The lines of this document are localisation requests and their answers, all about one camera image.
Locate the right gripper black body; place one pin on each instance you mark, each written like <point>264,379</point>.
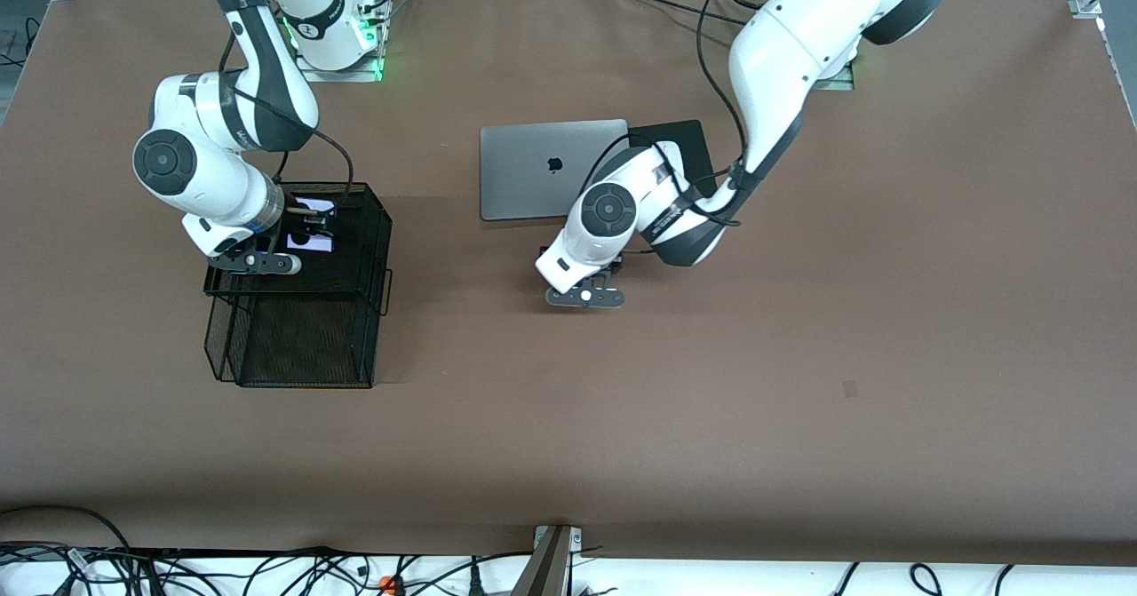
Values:
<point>296,217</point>

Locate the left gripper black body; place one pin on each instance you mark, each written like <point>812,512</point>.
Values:
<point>615,265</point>

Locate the lilac flip phone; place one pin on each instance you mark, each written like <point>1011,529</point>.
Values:
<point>322,242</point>

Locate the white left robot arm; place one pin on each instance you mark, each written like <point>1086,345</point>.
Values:
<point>799,36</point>

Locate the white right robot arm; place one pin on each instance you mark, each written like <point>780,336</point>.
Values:
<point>218,196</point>

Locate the silver closed laptop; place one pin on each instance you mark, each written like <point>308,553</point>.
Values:
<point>515,170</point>

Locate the black mouse pad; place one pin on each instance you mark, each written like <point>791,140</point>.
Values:
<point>684,134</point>

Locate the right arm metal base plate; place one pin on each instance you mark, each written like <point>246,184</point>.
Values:
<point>311,75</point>

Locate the aluminium profile post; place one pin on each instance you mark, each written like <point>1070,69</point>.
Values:
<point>546,569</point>

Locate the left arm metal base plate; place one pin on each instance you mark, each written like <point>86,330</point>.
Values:
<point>839,83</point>

